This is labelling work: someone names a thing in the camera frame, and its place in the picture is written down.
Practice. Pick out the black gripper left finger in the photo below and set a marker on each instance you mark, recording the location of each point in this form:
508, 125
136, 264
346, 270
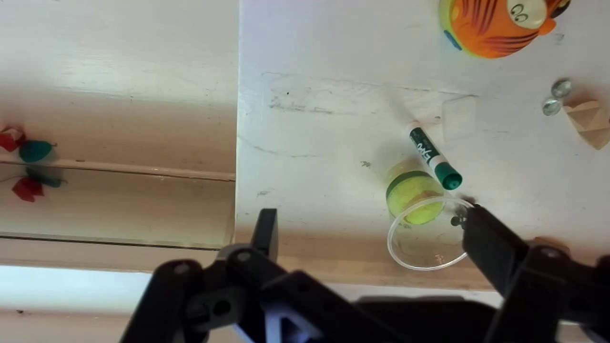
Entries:
210, 299

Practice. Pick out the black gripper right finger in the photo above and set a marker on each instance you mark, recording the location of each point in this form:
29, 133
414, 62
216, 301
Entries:
546, 299

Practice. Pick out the clear plastic cup green band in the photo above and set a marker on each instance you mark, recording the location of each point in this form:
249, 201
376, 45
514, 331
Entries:
413, 198

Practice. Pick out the green whiteboard marker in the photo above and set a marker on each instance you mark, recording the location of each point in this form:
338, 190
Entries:
435, 160

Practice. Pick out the beige wooden wedge block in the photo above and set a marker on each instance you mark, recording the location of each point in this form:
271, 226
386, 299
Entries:
592, 121

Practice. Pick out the silver marble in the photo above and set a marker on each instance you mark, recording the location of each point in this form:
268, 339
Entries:
561, 87
552, 108

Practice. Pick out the red and green toy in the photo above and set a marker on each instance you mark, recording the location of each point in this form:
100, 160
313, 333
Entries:
35, 154

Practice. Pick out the orange toy car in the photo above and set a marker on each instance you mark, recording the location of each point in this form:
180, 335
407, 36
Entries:
496, 30

